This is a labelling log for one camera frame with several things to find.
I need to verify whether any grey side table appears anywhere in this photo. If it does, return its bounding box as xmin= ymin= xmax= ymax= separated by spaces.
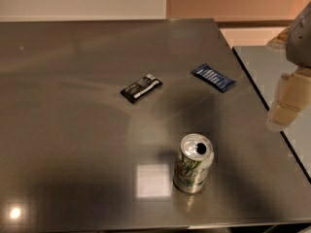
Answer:
xmin=232 ymin=45 xmax=311 ymax=183

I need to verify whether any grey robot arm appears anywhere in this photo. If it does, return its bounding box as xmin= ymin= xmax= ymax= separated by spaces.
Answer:
xmin=266 ymin=2 xmax=311 ymax=132

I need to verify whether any silver green 7up can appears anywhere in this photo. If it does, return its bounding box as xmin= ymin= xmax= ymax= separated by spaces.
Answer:
xmin=173 ymin=133 xmax=214 ymax=194

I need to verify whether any blue snack bar wrapper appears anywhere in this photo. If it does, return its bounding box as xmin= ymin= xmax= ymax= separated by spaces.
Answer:
xmin=191 ymin=63 xmax=235 ymax=93

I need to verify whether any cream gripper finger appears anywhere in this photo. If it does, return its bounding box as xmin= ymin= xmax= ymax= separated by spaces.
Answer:
xmin=266 ymin=67 xmax=311 ymax=132

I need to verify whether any black rxbar chocolate wrapper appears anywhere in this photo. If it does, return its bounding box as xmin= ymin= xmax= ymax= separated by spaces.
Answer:
xmin=121 ymin=74 xmax=162 ymax=104

